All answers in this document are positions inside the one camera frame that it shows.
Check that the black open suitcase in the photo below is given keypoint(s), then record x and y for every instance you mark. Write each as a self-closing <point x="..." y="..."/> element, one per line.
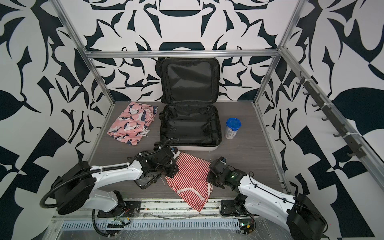
<point x="190" y="88"/>

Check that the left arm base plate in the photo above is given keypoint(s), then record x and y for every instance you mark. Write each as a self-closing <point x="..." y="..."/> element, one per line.
<point x="129" y="209"/>

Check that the aluminium cage frame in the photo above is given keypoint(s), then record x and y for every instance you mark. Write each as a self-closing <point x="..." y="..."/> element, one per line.
<point x="372" y="161"/>

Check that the blue lid plastic jar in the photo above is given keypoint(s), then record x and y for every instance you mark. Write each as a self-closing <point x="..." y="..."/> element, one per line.
<point x="232" y="127"/>

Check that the pink patterned shorts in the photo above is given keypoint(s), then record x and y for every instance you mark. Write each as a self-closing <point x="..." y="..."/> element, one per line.
<point x="133" y="123"/>

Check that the wall hook rack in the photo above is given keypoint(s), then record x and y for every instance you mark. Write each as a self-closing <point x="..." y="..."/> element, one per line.
<point x="333" y="115"/>

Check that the clear toiletry pouch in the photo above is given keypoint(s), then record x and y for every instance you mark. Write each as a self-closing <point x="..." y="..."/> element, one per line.
<point x="147" y="179"/>

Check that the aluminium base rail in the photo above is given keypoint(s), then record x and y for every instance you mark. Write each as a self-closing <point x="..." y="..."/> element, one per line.
<point x="180" y="209"/>

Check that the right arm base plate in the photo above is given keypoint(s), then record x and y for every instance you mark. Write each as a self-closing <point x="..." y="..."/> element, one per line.
<point x="233" y="208"/>

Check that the white slotted cable duct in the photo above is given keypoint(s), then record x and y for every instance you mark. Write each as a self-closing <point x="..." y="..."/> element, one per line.
<point x="187" y="224"/>

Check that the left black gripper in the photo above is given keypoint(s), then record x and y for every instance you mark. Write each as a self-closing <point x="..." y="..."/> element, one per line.
<point x="175" y="171"/>

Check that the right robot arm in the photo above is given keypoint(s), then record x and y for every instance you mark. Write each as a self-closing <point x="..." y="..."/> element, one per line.
<point x="297" y="214"/>

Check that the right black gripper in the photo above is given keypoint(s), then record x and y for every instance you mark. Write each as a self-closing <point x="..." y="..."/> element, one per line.
<point x="210" y="177"/>

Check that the red white striped shirt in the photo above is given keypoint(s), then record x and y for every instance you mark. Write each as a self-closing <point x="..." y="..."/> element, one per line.
<point x="190" y="183"/>

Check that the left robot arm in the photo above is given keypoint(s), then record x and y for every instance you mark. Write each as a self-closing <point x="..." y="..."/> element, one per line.
<point x="80" y="187"/>

